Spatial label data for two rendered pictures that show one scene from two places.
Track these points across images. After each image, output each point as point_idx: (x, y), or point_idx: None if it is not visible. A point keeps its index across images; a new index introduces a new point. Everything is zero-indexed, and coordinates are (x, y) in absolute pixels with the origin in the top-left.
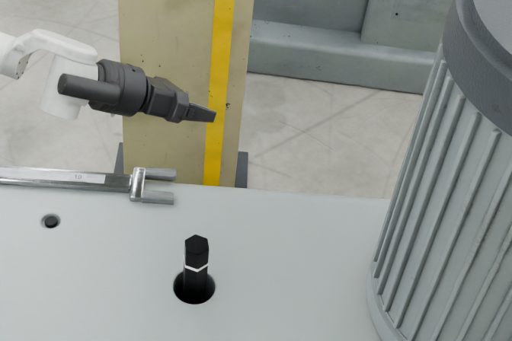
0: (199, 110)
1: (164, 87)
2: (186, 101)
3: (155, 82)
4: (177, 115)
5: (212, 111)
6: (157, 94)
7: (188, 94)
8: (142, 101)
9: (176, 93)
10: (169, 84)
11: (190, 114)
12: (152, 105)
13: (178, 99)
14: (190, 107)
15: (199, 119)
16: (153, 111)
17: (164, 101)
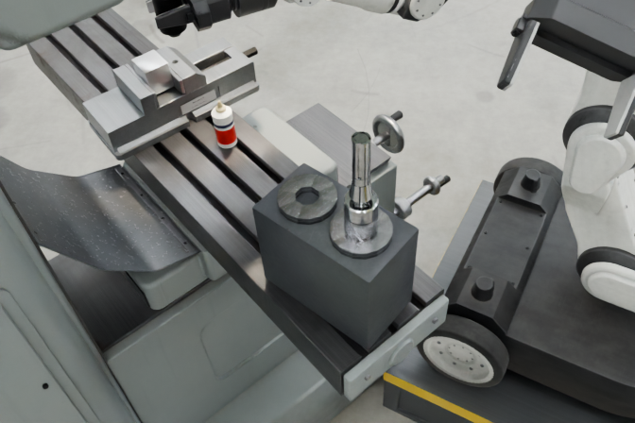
0: (517, 43)
1: None
2: (536, 11)
3: None
4: (524, 10)
5: (508, 70)
6: None
7: (613, 130)
8: None
9: None
10: (607, 27)
11: (514, 25)
12: None
13: None
14: (525, 25)
15: (508, 55)
16: None
17: None
